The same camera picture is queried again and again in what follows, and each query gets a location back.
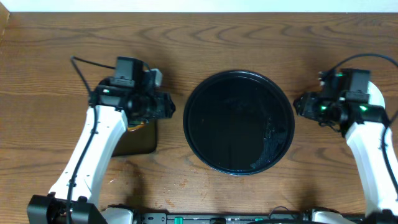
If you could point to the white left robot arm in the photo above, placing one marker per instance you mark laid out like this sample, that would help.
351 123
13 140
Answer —
113 111

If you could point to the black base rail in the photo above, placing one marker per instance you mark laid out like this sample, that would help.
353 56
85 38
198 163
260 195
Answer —
217 218

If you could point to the round black tray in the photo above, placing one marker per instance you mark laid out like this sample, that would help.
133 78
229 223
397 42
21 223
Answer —
238 122

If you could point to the pale green plate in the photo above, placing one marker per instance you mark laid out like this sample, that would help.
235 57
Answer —
375 95

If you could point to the rectangular black water tray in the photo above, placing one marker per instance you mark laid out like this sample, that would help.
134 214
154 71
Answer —
140 141

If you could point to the orange green sponge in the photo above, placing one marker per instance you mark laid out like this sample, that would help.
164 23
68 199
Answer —
136 125

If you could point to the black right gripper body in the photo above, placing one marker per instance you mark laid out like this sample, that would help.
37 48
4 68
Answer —
321 109

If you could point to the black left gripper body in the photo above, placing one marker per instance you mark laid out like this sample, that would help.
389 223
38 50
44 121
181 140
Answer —
166 106

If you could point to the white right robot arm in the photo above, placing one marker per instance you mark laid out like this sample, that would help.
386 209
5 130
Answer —
350 104

